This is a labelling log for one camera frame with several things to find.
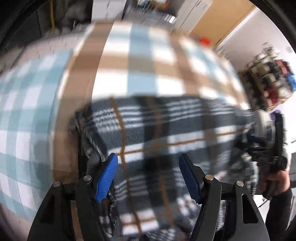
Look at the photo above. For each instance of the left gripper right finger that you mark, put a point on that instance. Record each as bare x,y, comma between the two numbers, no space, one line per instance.
228,211

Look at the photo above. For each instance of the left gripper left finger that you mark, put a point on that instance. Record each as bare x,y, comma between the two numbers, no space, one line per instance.
53,220

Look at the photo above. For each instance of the plaid knit cardigan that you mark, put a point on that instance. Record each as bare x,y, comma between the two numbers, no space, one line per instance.
148,134

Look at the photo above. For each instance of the person's right hand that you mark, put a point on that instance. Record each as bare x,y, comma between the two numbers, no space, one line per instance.
281,177

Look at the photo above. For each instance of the wooden shoe rack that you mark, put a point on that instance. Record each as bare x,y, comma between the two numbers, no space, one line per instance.
268,79

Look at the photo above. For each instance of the light blue checked blanket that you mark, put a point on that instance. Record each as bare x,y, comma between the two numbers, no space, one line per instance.
29,107

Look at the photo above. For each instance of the orange bag on floor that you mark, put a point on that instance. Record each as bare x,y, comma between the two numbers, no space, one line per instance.
205,41

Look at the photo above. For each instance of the wooden door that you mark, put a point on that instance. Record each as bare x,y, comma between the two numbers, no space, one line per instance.
220,19

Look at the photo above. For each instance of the white hard-shell suitcase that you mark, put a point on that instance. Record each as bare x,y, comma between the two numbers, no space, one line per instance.
189,14

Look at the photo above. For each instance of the brown blue checked bedsheet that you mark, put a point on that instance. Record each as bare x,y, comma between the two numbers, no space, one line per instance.
123,59

